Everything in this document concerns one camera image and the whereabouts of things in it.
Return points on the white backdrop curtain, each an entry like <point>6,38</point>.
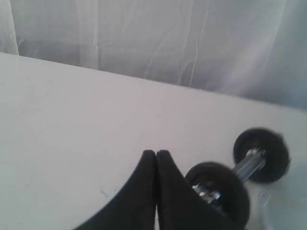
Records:
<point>255,49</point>

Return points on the black weight plate end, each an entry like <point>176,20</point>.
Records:
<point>276,154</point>

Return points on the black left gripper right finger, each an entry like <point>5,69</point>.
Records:
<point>179,206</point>

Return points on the black weight plate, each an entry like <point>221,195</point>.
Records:
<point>233,201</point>

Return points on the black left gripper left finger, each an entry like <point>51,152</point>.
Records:
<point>134,206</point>

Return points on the chrome threaded dumbbell bar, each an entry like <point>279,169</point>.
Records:
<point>253,161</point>

